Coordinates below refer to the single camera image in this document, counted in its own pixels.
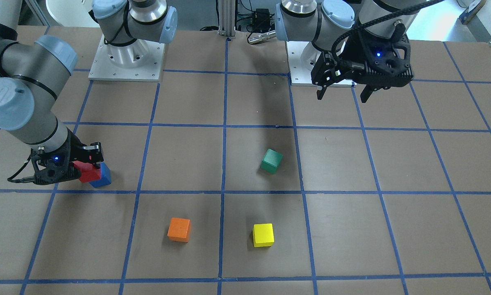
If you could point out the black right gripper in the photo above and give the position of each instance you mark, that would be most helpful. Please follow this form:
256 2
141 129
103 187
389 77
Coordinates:
80 152

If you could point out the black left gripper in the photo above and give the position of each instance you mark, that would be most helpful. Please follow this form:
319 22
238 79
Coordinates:
353 51

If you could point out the red wooden block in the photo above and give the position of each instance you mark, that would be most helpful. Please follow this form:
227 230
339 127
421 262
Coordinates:
89 172

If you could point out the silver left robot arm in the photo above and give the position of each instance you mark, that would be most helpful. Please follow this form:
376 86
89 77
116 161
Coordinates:
328 24

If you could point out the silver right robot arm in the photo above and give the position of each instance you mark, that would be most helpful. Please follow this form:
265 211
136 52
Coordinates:
33 76

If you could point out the blue wooden block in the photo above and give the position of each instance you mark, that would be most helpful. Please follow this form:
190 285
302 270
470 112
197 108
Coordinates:
105 176

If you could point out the green wooden block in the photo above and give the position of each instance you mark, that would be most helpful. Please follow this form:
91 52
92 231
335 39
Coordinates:
271 161

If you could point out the orange wooden block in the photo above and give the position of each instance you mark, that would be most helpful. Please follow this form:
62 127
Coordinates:
179 230

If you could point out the yellow wooden block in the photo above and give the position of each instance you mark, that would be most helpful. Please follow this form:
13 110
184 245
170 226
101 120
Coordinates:
263 235

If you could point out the silver metal connector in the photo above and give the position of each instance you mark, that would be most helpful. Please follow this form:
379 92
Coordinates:
265 36

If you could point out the black electronics box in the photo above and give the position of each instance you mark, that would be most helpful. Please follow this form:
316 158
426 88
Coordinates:
261 16

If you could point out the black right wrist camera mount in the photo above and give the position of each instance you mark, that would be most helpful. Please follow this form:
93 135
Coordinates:
56 166

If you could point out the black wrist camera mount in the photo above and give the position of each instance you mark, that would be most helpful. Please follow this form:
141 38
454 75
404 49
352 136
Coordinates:
56 166
387 61

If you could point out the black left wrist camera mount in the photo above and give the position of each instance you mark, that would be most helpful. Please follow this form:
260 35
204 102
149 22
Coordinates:
387 61

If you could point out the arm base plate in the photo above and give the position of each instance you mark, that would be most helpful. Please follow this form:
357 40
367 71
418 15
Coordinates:
301 56
141 61

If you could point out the aluminium frame post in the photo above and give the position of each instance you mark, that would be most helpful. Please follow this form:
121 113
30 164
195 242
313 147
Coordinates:
227 18

